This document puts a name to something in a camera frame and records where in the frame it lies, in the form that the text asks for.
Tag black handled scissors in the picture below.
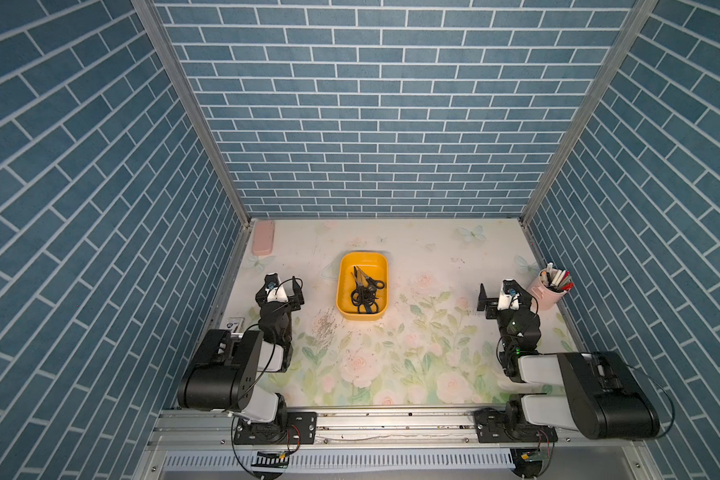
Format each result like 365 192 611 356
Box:
353 266 386 294

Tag pink pencil case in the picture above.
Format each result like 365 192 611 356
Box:
251 220 276 257

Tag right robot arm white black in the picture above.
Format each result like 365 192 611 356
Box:
474 279 669 443

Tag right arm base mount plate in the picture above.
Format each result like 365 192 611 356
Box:
473 408 558 444

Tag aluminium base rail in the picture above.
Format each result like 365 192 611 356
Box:
134 406 660 479

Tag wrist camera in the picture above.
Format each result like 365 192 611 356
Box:
264 280 293 303
497 279 521 311

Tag aluminium corner frame post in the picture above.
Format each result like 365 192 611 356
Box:
132 0 251 229
518 0 661 228

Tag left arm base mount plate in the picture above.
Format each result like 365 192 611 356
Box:
232 411 318 447

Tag pink pen holder cup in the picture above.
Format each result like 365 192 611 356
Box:
527 272 567 311

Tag aluminium corner frame post right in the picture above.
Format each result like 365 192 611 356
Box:
518 0 661 228

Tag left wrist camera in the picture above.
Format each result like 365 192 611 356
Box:
264 280 293 303

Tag yellow plastic storage box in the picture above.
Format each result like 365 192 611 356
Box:
336 251 390 321

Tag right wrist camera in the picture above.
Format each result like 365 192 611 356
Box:
497 279 521 311

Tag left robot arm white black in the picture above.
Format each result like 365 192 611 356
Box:
177 273 305 430

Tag aluminium corner frame post left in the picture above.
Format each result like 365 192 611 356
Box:
132 0 251 229

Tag grey black scissors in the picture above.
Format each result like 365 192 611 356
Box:
350 290 379 314

